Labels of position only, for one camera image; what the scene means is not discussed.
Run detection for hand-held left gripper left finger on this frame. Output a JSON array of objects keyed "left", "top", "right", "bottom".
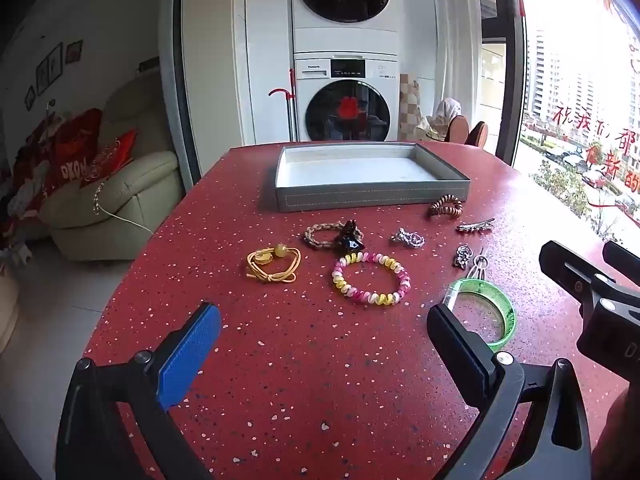
[{"left": 56, "top": 301, "right": 222, "bottom": 480}]

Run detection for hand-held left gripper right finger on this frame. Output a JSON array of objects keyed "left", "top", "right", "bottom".
[{"left": 426, "top": 302, "right": 592, "bottom": 480}]

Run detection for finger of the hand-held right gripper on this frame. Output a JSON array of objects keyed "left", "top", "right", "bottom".
[
  {"left": 539, "top": 240, "right": 626, "bottom": 321},
  {"left": 602, "top": 240, "right": 640, "bottom": 283}
]

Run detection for green bangle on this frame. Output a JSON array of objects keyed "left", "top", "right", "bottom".
[{"left": 442, "top": 277, "right": 516, "bottom": 354}]

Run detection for silver brooch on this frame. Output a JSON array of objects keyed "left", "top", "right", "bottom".
[{"left": 391, "top": 227, "right": 427, "bottom": 249}]

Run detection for yellow hair tie with bead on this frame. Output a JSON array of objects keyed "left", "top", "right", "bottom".
[{"left": 246, "top": 242, "right": 302, "bottom": 283}]

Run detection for pink yellow spiral bracelet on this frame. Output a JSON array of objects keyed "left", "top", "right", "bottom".
[{"left": 331, "top": 251, "right": 412, "bottom": 307}]

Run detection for black hair claw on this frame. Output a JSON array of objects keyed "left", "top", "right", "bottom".
[{"left": 334, "top": 219, "right": 366, "bottom": 255}]

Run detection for braided beige bracelet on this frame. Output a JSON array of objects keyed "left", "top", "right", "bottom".
[{"left": 305, "top": 222, "right": 351, "bottom": 250}]

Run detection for grey tray box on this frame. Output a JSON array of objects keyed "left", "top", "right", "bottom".
[{"left": 274, "top": 141, "right": 472, "bottom": 213}]

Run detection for person's right forearm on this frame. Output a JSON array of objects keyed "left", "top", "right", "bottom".
[{"left": 597, "top": 385, "right": 640, "bottom": 480}]

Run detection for silver hair clip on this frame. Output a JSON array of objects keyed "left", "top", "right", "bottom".
[{"left": 456, "top": 217, "right": 496, "bottom": 234}]

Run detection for red window decal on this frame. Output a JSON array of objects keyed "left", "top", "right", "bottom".
[{"left": 550, "top": 104, "right": 640, "bottom": 211}]

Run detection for cream leather sofa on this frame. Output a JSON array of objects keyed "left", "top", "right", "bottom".
[{"left": 39, "top": 81, "right": 184, "bottom": 262}]

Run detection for white cloth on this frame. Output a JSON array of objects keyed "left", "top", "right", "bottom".
[{"left": 416, "top": 98, "right": 463, "bottom": 142}]

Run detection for red cloth pile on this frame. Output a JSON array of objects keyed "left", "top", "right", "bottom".
[{"left": 0, "top": 122, "right": 63, "bottom": 261}]

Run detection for red printed pillow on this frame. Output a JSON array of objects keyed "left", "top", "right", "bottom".
[{"left": 50, "top": 108, "right": 104, "bottom": 183}]

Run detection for white curtain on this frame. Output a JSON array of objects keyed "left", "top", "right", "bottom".
[{"left": 434, "top": 0, "right": 484, "bottom": 107}]

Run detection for white dryer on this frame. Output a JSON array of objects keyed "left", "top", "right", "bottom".
[{"left": 291, "top": 0, "right": 401, "bottom": 54}]

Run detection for brown striped spiral hair tie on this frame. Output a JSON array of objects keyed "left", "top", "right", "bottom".
[{"left": 428, "top": 194, "right": 464, "bottom": 221}]

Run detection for white cable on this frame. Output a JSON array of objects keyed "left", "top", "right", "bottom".
[{"left": 91, "top": 182, "right": 154, "bottom": 237}]

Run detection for red-handled mop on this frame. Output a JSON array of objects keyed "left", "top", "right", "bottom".
[{"left": 268, "top": 67, "right": 297, "bottom": 144}]

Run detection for large picture frame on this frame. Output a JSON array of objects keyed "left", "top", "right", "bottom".
[{"left": 35, "top": 42, "right": 64, "bottom": 94}]

